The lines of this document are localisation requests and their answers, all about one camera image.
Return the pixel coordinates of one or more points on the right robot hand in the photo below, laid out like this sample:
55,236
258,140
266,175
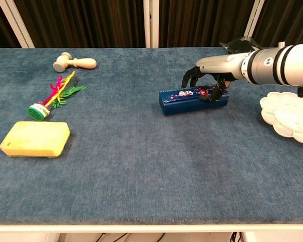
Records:
222,64

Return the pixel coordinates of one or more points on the blue rectangular box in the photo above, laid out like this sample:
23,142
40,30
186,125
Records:
184,104

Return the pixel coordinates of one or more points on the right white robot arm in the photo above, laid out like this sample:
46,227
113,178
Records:
280,65

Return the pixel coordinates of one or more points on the black item in plastic bag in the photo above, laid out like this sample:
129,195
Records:
238,46

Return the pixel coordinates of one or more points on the black curtain panel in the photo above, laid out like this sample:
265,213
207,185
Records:
202,22
0,27
288,22
91,22

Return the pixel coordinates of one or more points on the white flower-shaped paint palette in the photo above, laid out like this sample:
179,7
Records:
290,116

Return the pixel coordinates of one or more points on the small wooden mallet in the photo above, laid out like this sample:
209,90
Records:
84,63

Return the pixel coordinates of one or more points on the blue table cloth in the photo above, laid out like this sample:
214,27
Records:
141,176

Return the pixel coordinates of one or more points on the colourful feather shuttlecock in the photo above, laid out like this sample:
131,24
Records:
39,112

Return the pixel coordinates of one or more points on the yellow sponge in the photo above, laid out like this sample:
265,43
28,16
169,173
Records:
35,138

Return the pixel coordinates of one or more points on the white frame post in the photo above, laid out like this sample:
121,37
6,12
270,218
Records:
253,17
16,24
151,24

